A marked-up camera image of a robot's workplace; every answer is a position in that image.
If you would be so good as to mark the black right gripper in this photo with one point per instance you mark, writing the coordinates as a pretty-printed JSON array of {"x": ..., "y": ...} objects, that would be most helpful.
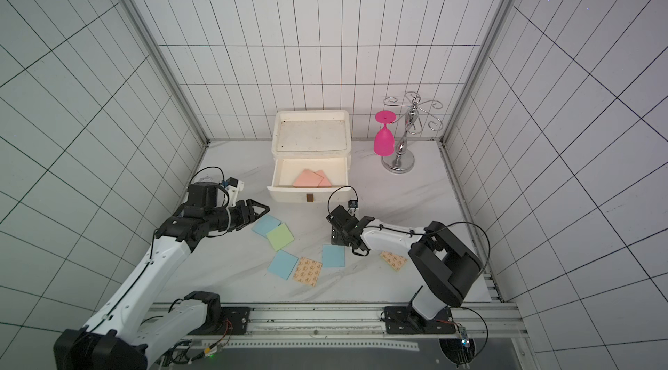
[{"x": 350, "y": 229}]

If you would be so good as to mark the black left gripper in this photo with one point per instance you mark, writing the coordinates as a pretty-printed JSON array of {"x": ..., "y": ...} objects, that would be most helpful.
[{"x": 251, "y": 216}]

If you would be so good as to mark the pink sticky note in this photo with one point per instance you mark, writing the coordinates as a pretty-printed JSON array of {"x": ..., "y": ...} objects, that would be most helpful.
[
  {"x": 325, "y": 182},
  {"x": 307, "y": 178}
]

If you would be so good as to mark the white pull-out drawer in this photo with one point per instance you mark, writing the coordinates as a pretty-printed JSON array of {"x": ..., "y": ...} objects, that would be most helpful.
[{"x": 287, "y": 170}]

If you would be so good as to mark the white plastic drawer cabinet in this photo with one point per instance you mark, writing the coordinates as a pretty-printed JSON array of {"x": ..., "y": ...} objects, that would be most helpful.
[{"x": 311, "y": 134}]

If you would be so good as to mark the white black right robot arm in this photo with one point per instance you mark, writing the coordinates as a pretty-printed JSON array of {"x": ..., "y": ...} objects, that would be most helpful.
[{"x": 448, "y": 268}]

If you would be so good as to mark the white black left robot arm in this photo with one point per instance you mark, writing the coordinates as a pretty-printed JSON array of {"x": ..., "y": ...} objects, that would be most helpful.
[{"x": 116, "y": 336}]

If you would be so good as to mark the blue sticky note upper left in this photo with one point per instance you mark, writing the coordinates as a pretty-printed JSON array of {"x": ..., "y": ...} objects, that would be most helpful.
[{"x": 265, "y": 225}]

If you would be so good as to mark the blue sticky note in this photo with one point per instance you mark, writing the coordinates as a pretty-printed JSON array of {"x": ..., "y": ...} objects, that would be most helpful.
[
  {"x": 283, "y": 265},
  {"x": 265, "y": 225},
  {"x": 333, "y": 256}
]

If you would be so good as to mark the blue sticky note center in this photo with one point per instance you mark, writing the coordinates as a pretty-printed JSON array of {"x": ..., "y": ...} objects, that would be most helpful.
[{"x": 333, "y": 256}]

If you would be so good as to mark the green sticky note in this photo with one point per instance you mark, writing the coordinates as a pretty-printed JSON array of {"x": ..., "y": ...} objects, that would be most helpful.
[{"x": 280, "y": 237}]

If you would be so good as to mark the orange patterned sticky note right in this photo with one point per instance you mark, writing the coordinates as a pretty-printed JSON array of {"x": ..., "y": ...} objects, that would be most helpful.
[{"x": 396, "y": 262}]

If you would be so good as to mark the orange patterned sticky note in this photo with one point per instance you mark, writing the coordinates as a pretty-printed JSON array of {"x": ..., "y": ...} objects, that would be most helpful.
[
  {"x": 396, "y": 262},
  {"x": 307, "y": 271}
]

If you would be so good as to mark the orange patterned sticky note left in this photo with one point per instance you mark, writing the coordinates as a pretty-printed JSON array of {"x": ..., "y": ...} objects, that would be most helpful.
[{"x": 307, "y": 271}]

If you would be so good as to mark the blue sticky note lower left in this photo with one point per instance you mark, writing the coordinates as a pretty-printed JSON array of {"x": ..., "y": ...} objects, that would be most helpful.
[{"x": 283, "y": 265}]

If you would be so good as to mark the chrome glass holder stand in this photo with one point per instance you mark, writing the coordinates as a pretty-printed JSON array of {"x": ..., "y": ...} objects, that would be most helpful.
[{"x": 416, "y": 113}]

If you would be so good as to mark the pink wine glass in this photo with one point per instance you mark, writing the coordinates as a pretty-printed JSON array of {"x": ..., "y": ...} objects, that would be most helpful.
[{"x": 384, "y": 143}]

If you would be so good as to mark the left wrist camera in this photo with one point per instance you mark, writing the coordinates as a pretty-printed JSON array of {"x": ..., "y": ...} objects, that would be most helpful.
[{"x": 232, "y": 190}]

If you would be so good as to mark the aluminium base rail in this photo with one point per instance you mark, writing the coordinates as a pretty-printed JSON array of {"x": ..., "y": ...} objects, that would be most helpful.
[{"x": 304, "y": 325}]

